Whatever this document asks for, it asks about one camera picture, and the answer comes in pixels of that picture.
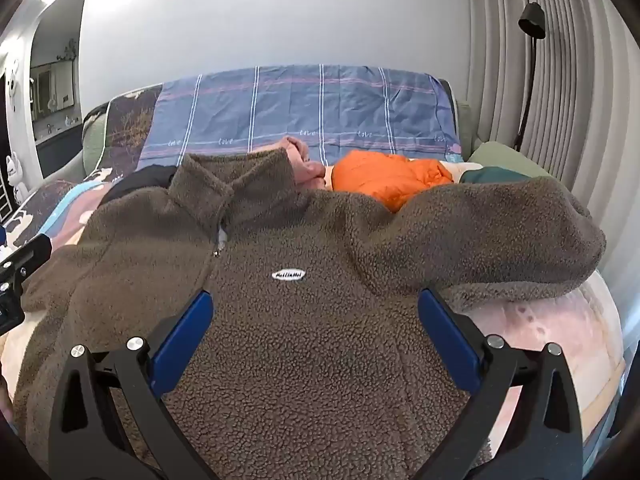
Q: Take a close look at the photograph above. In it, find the blue plaid pillow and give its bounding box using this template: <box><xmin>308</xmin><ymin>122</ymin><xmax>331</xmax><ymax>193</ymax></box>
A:
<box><xmin>137</xmin><ymin>64</ymin><xmax>461</xmax><ymax>171</ymax></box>

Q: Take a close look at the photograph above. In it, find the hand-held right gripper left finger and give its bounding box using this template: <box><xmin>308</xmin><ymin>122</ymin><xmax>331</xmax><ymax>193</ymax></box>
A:
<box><xmin>47</xmin><ymin>290</ymin><xmax>221</xmax><ymax>480</ymax></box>

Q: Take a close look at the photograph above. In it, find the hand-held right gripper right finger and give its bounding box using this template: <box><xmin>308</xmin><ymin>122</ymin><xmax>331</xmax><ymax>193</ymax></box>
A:
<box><xmin>410</xmin><ymin>287</ymin><xmax>586</xmax><ymax>480</ymax></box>

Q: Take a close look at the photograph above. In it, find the brown fleece jacket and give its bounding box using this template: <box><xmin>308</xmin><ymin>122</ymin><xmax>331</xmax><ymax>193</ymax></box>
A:
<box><xmin>12</xmin><ymin>147</ymin><xmax>608</xmax><ymax>480</ymax></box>

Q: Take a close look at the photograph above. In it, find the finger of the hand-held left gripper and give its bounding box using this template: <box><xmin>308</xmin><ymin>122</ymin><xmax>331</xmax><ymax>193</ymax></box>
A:
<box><xmin>0</xmin><ymin>287</ymin><xmax>26</xmax><ymax>335</ymax></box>
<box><xmin>0</xmin><ymin>227</ymin><xmax>53</xmax><ymax>291</ymax></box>

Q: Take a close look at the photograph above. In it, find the grey curtain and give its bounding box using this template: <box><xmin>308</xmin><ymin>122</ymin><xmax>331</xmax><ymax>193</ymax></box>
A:
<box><xmin>467</xmin><ymin>0</ymin><xmax>621</xmax><ymax>201</ymax></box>

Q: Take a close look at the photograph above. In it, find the dark grey cabinet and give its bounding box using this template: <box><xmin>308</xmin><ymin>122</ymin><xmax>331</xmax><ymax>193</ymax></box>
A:
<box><xmin>35</xmin><ymin>122</ymin><xmax>83</xmax><ymax>181</ymax></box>

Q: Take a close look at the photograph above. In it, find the black floor lamp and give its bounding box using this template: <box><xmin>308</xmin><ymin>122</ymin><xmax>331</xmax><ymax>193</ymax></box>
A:
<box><xmin>512</xmin><ymin>2</ymin><xmax>547</xmax><ymax>151</ymax></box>

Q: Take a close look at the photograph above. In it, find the black jacket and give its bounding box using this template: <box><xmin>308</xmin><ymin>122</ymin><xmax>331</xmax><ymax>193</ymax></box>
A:
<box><xmin>102</xmin><ymin>165</ymin><xmax>178</xmax><ymax>206</ymax></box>

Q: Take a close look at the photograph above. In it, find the white cat figurine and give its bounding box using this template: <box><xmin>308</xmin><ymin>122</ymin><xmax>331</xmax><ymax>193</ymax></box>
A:
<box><xmin>6</xmin><ymin>152</ymin><xmax>28</xmax><ymax>201</ymax></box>

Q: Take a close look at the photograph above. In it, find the white bear wall decoration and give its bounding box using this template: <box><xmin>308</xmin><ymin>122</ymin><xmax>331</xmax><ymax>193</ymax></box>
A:
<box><xmin>2</xmin><ymin>57</ymin><xmax>21</xmax><ymax>111</ymax></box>

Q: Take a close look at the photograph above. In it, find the printed bed cover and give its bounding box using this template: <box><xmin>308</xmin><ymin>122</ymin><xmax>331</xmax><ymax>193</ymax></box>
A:
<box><xmin>0</xmin><ymin>157</ymin><xmax>628</xmax><ymax>466</ymax></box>

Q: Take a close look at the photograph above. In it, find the teal garment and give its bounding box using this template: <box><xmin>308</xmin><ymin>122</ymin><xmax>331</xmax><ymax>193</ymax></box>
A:
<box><xmin>457</xmin><ymin>167</ymin><xmax>533</xmax><ymax>186</ymax></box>

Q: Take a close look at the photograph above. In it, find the orange puffer jacket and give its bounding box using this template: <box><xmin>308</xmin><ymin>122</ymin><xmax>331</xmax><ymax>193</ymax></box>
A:
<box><xmin>331</xmin><ymin>149</ymin><xmax>455</xmax><ymax>213</ymax></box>

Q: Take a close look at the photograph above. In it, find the pink garment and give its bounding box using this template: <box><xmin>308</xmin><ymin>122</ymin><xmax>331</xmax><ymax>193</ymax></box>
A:
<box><xmin>277</xmin><ymin>136</ymin><xmax>335</xmax><ymax>192</ymax></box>

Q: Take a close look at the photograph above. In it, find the green pillow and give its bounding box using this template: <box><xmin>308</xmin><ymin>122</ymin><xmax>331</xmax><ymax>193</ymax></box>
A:
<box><xmin>467</xmin><ymin>140</ymin><xmax>556</xmax><ymax>178</ymax></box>

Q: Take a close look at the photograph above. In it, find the wall mirror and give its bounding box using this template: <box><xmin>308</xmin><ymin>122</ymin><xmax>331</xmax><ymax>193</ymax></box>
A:
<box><xmin>30</xmin><ymin>57</ymin><xmax>77</xmax><ymax>121</ymax></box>

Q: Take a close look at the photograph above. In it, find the dark floral blanket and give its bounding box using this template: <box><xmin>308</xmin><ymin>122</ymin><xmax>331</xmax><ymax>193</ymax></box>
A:
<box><xmin>92</xmin><ymin>85</ymin><xmax>163</xmax><ymax>181</ymax></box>

